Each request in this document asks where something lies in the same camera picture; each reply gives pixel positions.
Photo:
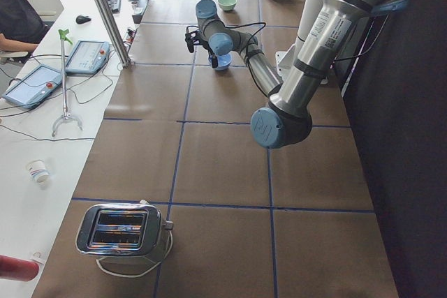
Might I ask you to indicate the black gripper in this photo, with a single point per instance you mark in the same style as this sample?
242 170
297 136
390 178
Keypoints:
213 59

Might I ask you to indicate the black computer mouse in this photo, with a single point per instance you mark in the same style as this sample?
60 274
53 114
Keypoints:
82 19

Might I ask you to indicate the metal reacher grabber tool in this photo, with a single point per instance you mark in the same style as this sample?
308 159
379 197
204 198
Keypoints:
66 116

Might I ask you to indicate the left blue teach pendant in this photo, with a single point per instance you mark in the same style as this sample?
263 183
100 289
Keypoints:
34 88

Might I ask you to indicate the right blue teach pendant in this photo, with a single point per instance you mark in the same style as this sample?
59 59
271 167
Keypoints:
87 58

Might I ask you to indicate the red bottle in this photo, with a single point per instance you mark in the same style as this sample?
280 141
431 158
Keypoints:
17 269

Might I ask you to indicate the green bowl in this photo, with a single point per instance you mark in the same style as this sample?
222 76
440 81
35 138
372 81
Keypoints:
227 5

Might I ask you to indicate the white chrome toaster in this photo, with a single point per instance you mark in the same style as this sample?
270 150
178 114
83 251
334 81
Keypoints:
125 233

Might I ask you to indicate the blue bowl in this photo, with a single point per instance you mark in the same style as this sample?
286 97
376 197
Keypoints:
223 62

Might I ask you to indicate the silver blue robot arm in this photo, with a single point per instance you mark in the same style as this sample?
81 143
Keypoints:
324 27

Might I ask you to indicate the aluminium frame post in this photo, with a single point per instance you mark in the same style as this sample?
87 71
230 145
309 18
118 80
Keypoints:
116 36

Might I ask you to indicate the blue teach pendant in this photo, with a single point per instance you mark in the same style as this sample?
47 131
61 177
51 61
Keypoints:
87 58
34 88

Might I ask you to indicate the seated person in black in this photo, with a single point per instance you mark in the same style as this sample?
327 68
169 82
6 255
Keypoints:
22 29

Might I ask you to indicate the white paper cup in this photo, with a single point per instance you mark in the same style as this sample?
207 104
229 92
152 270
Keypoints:
38 171

